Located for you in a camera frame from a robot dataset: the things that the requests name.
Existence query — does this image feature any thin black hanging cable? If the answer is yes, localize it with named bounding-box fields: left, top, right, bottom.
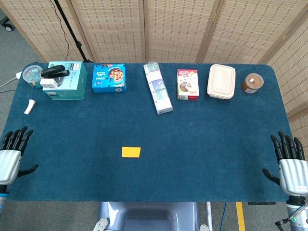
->
left=49, top=0, right=70, bottom=62

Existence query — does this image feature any long white box pack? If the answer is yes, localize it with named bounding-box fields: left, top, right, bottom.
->
left=143, top=61, right=173, bottom=115

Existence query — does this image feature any beige lidded food container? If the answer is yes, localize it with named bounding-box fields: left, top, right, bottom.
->
left=207, top=64, right=236, bottom=99

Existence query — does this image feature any white plug with cable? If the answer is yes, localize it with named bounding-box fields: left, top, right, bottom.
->
left=0, top=71, right=23, bottom=88

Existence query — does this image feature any black caster wheel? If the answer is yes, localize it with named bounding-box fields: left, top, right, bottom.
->
left=0, top=19, right=16, bottom=32

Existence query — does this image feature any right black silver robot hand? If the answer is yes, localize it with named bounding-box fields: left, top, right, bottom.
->
left=261, top=131, right=308, bottom=196

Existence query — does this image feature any brown jar with clear lid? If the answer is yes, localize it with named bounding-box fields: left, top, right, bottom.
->
left=241, top=73, right=264, bottom=95

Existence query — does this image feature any white curved paper piece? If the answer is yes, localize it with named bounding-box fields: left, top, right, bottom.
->
left=24, top=99, right=37, bottom=115

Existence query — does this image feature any blue felt table cover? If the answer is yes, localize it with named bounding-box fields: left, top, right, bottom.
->
left=0, top=62, right=293, bottom=203

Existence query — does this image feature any small white box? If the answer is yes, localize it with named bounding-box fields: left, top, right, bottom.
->
left=39, top=78, right=58, bottom=89

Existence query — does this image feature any clear plastic cup with clips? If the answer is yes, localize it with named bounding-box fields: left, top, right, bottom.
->
left=22, top=64, right=43, bottom=89

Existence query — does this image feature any grey-blue robot torso base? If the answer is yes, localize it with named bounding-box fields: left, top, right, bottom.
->
left=98, top=201, right=201, bottom=231

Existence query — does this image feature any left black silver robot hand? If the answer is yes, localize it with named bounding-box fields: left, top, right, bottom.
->
left=0, top=126, right=39, bottom=185

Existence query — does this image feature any black plug cable on right arm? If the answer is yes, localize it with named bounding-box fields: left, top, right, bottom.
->
left=275, top=216, right=297, bottom=227

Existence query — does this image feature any black bracket under table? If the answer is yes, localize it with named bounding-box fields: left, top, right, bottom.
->
left=247, top=201, right=277, bottom=206

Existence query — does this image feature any bamboo folding screen panel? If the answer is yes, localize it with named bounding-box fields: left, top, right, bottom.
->
left=258, top=16, right=308, bottom=159
left=143, top=0, right=221, bottom=64
left=196, top=0, right=308, bottom=64
left=0, top=0, right=93, bottom=63
left=66, top=0, right=146, bottom=63

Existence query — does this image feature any thin blue cable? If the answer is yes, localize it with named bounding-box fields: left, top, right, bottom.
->
left=221, top=202, right=227, bottom=231

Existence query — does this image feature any teal product box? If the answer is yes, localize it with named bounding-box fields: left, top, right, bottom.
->
left=42, top=61, right=88, bottom=101

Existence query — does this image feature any blue cookie box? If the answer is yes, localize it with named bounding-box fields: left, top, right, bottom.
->
left=91, top=63, right=127, bottom=93

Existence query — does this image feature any black stapler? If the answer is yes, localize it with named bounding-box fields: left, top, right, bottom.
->
left=40, top=64, right=70, bottom=78

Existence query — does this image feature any black tripod stand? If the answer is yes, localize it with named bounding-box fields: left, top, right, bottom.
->
left=53, top=0, right=93, bottom=64

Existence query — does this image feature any white table leg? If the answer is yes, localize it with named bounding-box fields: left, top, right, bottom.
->
left=205, top=201, right=213, bottom=231

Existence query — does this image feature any red white chocolate box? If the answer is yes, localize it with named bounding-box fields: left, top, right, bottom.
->
left=177, top=69, right=200, bottom=101

